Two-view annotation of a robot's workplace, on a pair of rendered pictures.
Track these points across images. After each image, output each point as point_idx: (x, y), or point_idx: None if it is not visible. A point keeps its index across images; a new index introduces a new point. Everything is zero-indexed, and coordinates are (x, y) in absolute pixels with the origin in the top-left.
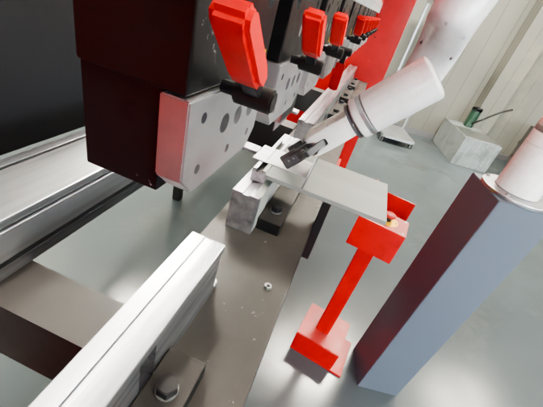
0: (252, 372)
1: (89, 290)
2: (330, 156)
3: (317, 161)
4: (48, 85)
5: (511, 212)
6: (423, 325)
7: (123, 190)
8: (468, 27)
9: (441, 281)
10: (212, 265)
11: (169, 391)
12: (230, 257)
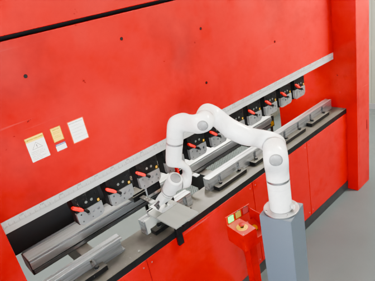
0: (119, 270)
1: None
2: (221, 193)
3: (176, 204)
4: (100, 189)
5: (268, 220)
6: None
7: (113, 222)
8: (172, 165)
9: (267, 261)
10: (115, 242)
11: (95, 267)
12: (135, 242)
